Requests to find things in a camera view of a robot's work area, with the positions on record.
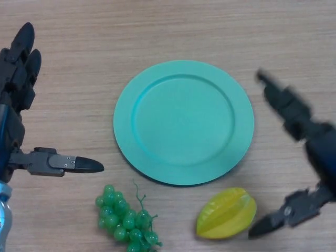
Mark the yellow starfruit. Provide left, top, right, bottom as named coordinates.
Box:
left=195, top=187, right=257, bottom=239

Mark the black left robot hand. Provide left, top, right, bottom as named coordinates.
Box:
left=0, top=22, right=105, bottom=184

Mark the green grape bunch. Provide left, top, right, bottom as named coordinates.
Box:
left=94, top=180, right=163, bottom=252

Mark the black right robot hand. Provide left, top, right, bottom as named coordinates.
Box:
left=248, top=68, right=336, bottom=240

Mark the teal round plate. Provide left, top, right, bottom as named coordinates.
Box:
left=113, top=60, right=255, bottom=187

